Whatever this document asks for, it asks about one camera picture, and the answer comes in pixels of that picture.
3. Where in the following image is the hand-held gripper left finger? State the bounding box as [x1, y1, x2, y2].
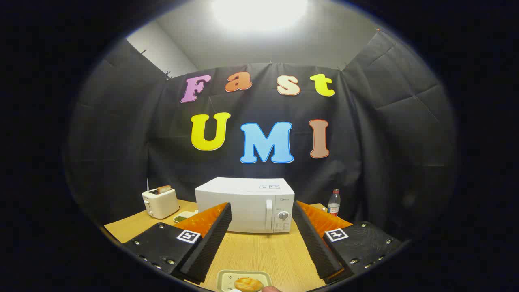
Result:
[122, 202, 232, 284]

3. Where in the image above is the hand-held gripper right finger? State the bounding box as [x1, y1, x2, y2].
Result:
[292, 200, 408, 285]

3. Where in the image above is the white microwave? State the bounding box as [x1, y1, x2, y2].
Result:
[195, 177, 295, 234]

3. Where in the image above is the round golden bread bun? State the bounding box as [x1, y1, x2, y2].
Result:
[234, 277, 264, 292]

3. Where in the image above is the white divided dish of beans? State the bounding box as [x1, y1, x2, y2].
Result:
[173, 210, 199, 224]

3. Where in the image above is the clear bottle with red label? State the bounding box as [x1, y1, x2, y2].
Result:
[327, 189, 341, 217]

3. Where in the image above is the cream square printed plate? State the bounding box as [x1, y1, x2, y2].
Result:
[216, 270, 273, 292]

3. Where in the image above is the cream white toaster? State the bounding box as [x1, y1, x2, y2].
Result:
[142, 188, 180, 220]

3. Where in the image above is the black backdrop cloth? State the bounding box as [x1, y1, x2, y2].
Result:
[65, 30, 459, 244]

